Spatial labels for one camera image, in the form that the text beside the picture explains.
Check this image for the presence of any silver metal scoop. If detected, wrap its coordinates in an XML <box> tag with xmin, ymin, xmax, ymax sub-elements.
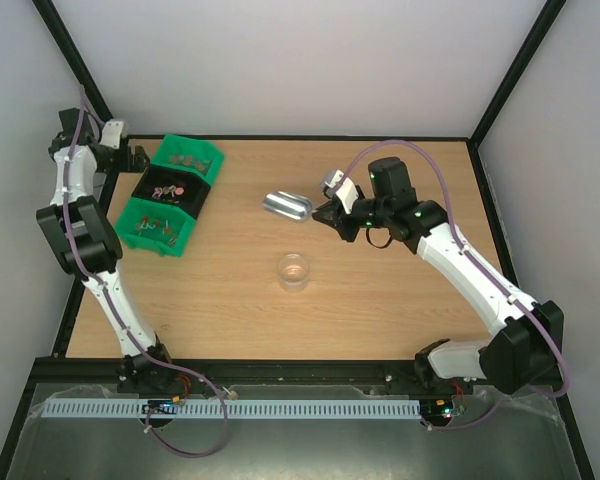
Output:
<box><xmin>262</xmin><ymin>191</ymin><xmax>314</xmax><ymax>222</ymax></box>

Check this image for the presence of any green black bin set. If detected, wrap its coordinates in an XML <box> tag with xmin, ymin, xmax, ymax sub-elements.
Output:
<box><xmin>115</xmin><ymin>135</ymin><xmax>225</xmax><ymax>257</ymax></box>

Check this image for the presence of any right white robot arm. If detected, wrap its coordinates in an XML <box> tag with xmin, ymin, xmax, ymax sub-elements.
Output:
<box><xmin>312</xmin><ymin>157</ymin><xmax>564</xmax><ymax>395</ymax></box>

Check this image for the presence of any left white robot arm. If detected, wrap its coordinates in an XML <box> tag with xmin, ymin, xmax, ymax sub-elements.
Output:
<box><xmin>36</xmin><ymin>107</ymin><xmax>171</xmax><ymax>377</ymax></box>

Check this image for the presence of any clear glass jar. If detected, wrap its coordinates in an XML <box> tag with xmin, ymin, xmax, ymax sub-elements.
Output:
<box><xmin>277</xmin><ymin>253</ymin><xmax>310</xmax><ymax>293</ymax></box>

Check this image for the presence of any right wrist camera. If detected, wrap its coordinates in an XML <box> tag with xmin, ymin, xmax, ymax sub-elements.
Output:
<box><xmin>321</xmin><ymin>169</ymin><xmax>360</xmax><ymax>214</ymax></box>

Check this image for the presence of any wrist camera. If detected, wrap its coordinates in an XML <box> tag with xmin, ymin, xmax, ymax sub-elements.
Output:
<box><xmin>321</xmin><ymin>169</ymin><xmax>360</xmax><ymax>214</ymax></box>
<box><xmin>100</xmin><ymin>119</ymin><xmax>128</xmax><ymax>150</ymax></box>

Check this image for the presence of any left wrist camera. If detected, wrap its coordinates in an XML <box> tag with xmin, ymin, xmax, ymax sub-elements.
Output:
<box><xmin>100</xmin><ymin>119</ymin><xmax>128</xmax><ymax>150</ymax></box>

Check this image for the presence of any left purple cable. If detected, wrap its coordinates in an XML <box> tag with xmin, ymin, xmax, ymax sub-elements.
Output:
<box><xmin>62</xmin><ymin>87</ymin><xmax>230</xmax><ymax>457</ymax></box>

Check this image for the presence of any black cage frame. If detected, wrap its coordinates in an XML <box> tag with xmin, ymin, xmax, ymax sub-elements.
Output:
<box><xmin>0</xmin><ymin>0</ymin><xmax>594</xmax><ymax>479</ymax></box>

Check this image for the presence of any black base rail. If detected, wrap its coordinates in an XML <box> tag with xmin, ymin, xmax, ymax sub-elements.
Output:
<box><xmin>29</xmin><ymin>355</ymin><xmax>561</xmax><ymax>396</ymax></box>

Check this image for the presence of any light blue cable duct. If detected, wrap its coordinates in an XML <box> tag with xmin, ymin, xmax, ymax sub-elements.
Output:
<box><xmin>41</xmin><ymin>398</ymin><xmax>421</xmax><ymax>420</ymax></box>

